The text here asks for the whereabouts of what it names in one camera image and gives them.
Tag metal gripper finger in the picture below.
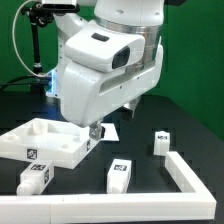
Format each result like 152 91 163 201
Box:
89 124 102 140
124 98 140 119

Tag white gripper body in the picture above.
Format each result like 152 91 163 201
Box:
61 21 163 127

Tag white square tabletop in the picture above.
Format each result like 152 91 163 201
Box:
0 118 98 169

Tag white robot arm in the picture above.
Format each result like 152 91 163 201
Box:
41 0 165 140

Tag white marker base sheet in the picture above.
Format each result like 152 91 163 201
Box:
101 123 119 141

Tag white L-shaped fence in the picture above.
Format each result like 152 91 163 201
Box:
0 151 216 224

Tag black camera on stand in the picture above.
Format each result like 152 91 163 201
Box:
41 0 80 13

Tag black camera stand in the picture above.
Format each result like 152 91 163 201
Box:
21 3 53 74

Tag black cables on table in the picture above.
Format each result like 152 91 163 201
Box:
0 75 54 92

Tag white cable loop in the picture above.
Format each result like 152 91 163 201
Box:
11 0 54 78

